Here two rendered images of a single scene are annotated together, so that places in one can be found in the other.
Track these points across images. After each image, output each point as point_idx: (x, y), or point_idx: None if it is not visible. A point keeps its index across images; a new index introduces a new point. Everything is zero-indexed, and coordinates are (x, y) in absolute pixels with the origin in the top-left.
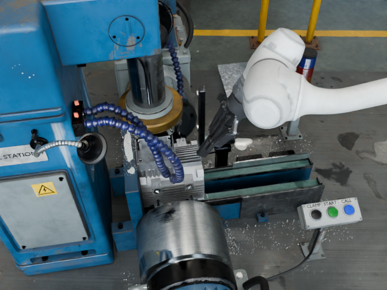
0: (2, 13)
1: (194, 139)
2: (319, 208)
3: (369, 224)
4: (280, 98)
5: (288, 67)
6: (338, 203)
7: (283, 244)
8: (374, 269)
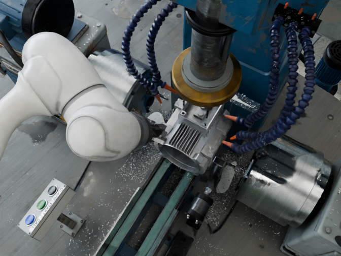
0: None
1: (253, 232)
2: (53, 196)
3: None
4: (27, 43)
5: (66, 109)
6: (40, 216)
7: (96, 208)
8: (19, 253)
